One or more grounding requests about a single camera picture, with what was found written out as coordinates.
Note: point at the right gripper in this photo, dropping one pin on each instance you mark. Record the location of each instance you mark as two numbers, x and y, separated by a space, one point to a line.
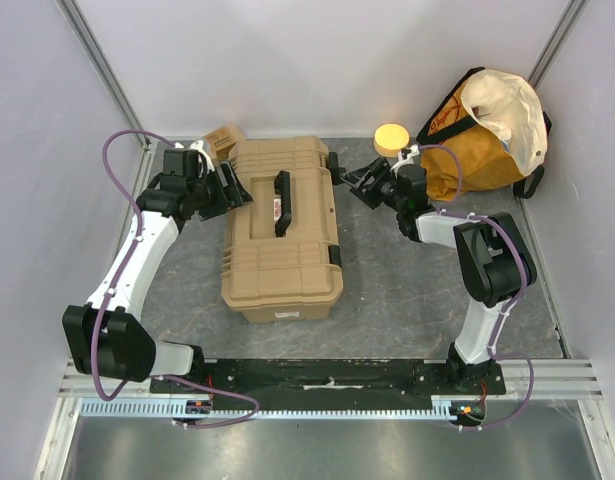
368 181

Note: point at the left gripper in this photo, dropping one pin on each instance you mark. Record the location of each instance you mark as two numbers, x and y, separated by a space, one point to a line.
229 197

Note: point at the tan plastic tool box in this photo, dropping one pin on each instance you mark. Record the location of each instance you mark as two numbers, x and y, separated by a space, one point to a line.
282 259

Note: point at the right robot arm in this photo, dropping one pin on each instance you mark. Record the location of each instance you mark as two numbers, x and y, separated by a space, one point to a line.
495 264

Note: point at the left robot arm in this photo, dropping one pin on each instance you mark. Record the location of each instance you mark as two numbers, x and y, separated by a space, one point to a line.
105 335

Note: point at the small cardboard box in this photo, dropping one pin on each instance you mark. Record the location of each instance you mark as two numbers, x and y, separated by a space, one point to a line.
220 141

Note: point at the yellow round sponge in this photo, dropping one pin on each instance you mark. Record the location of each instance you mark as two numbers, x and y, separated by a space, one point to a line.
390 139

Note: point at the yellow and cream tote bag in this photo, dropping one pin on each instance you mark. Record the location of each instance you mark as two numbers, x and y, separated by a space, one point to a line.
489 132

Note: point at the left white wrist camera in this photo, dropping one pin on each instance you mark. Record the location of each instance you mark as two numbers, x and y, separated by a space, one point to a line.
204 150

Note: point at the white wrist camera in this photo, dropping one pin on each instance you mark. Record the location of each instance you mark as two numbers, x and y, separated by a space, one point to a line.
406 156
204 150

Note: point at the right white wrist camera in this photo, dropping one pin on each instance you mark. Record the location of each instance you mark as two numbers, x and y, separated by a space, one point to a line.
406 156

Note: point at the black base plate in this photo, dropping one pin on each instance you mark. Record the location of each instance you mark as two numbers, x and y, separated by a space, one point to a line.
345 383

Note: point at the slotted cable duct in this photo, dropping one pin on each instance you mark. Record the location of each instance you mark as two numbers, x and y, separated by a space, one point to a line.
189 410

